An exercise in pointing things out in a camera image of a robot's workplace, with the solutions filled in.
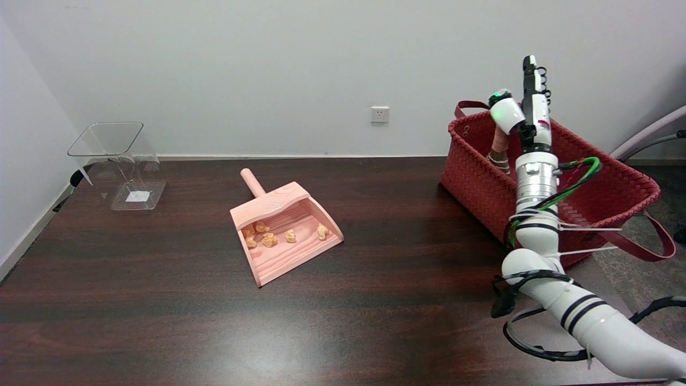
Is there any green and black cable bundle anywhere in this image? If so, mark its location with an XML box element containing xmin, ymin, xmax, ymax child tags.
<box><xmin>503</xmin><ymin>157</ymin><xmax>602</xmax><ymax>248</ymax></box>

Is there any white zip tie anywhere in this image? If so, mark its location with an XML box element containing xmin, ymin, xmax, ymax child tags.
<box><xmin>556</xmin><ymin>224</ymin><xmax>623</xmax><ymax>233</ymax></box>
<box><xmin>559</xmin><ymin>246</ymin><xmax>618</xmax><ymax>256</ymax></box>

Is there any clear plastic container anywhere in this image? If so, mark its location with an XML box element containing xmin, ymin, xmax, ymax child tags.
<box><xmin>67</xmin><ymin>122</ymin><xmax>167</xmax><ymax>212</ymax></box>

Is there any red woven basket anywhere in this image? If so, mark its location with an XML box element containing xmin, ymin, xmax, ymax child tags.
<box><xmin>439</xmin><ymin>100</ymin><xmax>677</xmax><ymax>269</ymax></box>

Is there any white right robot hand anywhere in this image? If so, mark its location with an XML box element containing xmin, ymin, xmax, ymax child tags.
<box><xmin>488</xmin><ymin>55</ymin><xmax>553</xmax><ymax>154</ymax></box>

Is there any pink wooden dustpan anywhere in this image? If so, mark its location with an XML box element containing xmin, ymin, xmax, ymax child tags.
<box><xmin>230</xmin><ymin>168</ymin><xmax>345</xmax><ymax>288</ymax></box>

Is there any black cable loop at upper arm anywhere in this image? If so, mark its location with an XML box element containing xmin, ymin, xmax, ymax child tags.
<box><xmin>629</xmin><ymin>296</ymin><xmax>686</xmax><ymax>326</ymax></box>

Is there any small brown straw broom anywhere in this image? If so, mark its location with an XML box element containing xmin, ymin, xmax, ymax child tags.
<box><xmin>486</xmin><ymin>124</ymin><xmax>513</xmax><ymax>175</ymax></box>

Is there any grey chair frame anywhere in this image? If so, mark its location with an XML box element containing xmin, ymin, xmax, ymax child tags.
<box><xmin>611</xmin><ymin>105</ymin><xmax>686</xmax><ymax>162</ymax></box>

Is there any black cable by wall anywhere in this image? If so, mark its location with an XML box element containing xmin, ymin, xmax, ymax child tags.
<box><xmin>52</xmin><ymin>170</ymin><xmax>87</xmax><ymax>213</ymax></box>

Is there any black cable loop at elbow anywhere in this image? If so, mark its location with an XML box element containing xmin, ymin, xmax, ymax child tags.
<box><xmin>490</xmin><ymin>270</ymin><xmax>591</xmax><ymax>362</ymax></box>

